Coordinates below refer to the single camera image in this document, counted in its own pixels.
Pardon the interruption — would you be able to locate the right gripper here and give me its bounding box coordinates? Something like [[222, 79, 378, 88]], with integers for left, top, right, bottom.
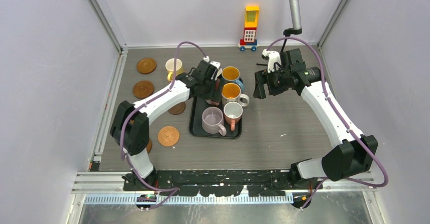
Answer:
[[254, 65, 291, 99]]

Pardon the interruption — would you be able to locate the dusty pink mug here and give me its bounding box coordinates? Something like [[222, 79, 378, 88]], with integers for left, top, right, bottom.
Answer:
[[205, 79, 221, 106]]

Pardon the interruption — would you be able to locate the black plastic tray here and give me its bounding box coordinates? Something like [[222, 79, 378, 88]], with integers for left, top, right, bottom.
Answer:
[[189, 79, 248, 139]]

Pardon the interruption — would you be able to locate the dark walnut round coaster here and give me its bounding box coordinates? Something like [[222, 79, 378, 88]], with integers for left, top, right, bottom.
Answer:
[[168, 102, 186, 115]]

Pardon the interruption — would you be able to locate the yellow mug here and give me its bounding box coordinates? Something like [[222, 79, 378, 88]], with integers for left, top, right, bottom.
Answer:
[[165, 58, 185, 82]]

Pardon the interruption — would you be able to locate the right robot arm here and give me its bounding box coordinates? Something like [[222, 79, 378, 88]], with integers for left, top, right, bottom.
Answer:
[[253, 49, 378, 189]]

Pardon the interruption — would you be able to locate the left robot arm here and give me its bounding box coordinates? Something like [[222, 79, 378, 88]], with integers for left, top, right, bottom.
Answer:
[[110, 60, 221, 191]]

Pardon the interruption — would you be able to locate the white floral orange-inside mug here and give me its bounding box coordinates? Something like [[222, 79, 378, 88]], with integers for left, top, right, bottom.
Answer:
[[222, 83, 250, 107]]

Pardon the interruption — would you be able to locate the blue orange-inside mug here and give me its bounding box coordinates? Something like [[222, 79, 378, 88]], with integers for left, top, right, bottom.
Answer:
[[222, 66, 245, 90]]

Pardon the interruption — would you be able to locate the lilac ribbed mug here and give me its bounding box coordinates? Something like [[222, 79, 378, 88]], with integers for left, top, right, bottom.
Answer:
[[201, 106, 227, 136]]

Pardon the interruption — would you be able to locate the salmon pink mug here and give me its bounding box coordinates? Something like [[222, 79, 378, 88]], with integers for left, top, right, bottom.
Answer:
[[223, 102, 243, 131]]

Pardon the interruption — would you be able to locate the colourful toy block tower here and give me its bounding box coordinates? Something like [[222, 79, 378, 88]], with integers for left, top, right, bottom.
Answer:
[[238, 6, 260, 51]]

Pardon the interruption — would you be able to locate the black tripod stand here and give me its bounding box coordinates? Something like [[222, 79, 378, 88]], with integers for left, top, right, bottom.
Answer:
[[257, 28, 302, 67]]

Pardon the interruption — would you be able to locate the brown wooden saucer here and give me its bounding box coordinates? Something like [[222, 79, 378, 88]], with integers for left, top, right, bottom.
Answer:
[[146, 139, 153, 154], [136, 57, 157, 74], [132, 81, 155, 99]]

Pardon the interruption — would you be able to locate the brown wooden saucer far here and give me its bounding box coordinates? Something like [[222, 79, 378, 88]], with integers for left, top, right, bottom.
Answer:
[[136, 57, 157, 74]]

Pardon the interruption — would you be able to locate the brown wooden saucer near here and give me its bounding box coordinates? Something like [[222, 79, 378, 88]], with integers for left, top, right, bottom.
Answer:
[[146, 139, 153, 154]]

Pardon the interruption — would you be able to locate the grey metal pole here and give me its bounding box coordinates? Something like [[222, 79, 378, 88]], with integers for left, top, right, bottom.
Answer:
[[289, 0, 302, 30]]

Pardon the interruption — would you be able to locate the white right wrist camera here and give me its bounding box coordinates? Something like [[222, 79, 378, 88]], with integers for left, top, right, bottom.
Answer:
[[262, 49, 282, 73]]

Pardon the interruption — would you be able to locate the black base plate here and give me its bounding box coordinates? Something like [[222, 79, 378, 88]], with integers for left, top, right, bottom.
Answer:
[[122, 169, 323, 198]]

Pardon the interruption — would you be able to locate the aluminium rail frame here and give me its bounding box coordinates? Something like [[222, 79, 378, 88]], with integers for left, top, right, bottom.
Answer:
[[72, 170, 375, 207]]

